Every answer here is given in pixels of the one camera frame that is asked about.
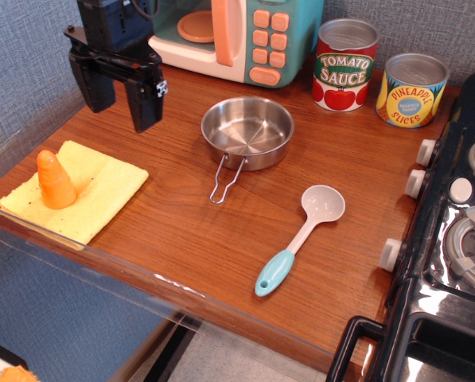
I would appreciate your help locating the tomato sauce can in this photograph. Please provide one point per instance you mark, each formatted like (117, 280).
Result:
(344, 60)

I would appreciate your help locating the teal toy microwave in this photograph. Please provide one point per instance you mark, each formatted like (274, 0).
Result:
(261, 43)

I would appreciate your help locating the orange toy carrot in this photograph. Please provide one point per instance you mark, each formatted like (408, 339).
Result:
(57, 189)

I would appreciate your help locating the yellow folded towel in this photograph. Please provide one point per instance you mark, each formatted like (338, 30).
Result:
(104, 185)

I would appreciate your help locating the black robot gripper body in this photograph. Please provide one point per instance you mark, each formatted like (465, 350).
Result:
(116, 34)

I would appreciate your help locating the orange fuzzy object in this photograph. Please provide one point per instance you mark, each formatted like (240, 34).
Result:
(17, 374)

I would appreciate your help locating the pineapple slices can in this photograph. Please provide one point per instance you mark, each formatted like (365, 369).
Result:
(411, 89)

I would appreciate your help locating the grey spoon teal handle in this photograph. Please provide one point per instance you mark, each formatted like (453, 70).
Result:
(321, 204)

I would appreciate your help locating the small steel pan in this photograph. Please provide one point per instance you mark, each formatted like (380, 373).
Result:
(246, 133)

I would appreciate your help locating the black toy stove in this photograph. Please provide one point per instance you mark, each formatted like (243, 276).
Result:
(429, 330)

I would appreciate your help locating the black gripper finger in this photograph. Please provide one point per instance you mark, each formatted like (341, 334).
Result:
(97, 89)
(145, 100)

